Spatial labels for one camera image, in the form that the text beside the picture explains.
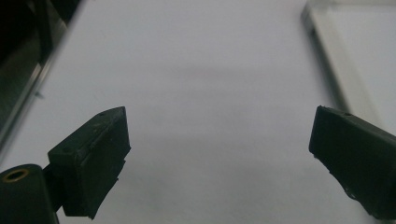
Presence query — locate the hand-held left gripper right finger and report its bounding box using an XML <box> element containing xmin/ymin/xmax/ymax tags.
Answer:
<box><xmin>308</xmin><ymin>105</ymin><xmax>396</xmax><ymax>221</ymax></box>

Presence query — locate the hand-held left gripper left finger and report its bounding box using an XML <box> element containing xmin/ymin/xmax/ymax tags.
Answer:
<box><xmin>47</xmin><ymin>105</ymin><xmax>132</xmax><ymax>220</ymax></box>

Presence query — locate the white whiteboard with silver frame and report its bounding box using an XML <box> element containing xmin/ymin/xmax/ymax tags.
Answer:
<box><xmin>300</xmin><ymin>0</ymin><xmax>396</xmax><ymax>138</ymax></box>

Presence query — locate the metal rail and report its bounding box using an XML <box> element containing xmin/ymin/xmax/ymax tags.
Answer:
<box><xmin>0</xmin><ymin>0</ymin><xmax>82</xmax><ymax>158</ymax></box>

